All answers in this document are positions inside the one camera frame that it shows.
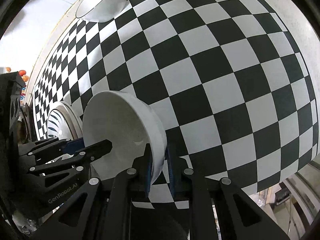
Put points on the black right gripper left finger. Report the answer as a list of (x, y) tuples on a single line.
[(128, 184)]

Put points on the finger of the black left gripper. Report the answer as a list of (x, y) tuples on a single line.
[(92, 153), (72, 146)]

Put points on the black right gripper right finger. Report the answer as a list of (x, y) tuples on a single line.
[(188, 184)]

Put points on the white black leaf plate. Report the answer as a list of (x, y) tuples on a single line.
[(63, 122)]

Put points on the plain white bowl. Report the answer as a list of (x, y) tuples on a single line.
[(129, 124)]

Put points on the black white checkered mat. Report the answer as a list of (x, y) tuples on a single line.
[(226, 78)]

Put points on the white black rim bowl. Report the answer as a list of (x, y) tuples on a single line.
[(99, 11)]

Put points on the colourful wall sticker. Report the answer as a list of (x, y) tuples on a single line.
[(16, 83)]

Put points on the black camera box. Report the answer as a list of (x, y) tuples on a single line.
[(10, 107)]

